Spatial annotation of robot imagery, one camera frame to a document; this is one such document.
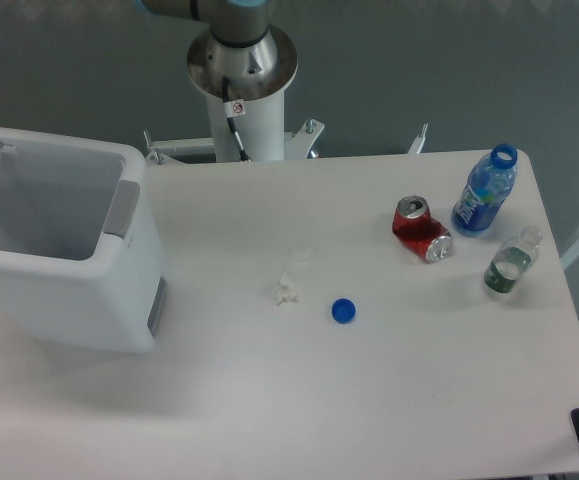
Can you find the white translucent bottle cap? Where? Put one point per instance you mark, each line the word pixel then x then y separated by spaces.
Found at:
pixel 301 252

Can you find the blue bottle cap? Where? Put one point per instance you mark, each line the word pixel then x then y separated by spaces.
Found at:
pixel 343 310

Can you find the blue plastic drink bottle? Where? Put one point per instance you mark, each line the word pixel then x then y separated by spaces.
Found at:
pixel 488 185

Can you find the white trash can body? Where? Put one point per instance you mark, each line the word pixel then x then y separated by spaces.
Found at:
pixel 81 262

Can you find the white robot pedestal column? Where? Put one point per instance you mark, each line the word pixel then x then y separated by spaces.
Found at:
pixel 244 91

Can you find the crushed red soda can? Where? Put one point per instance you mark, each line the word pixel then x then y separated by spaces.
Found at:
pixel 415 227

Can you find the clear green-label bottle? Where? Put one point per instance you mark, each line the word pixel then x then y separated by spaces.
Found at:
pixel 512 260

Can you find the crumpled white paper scrap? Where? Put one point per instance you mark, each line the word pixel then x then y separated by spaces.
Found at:
pixel 286 290

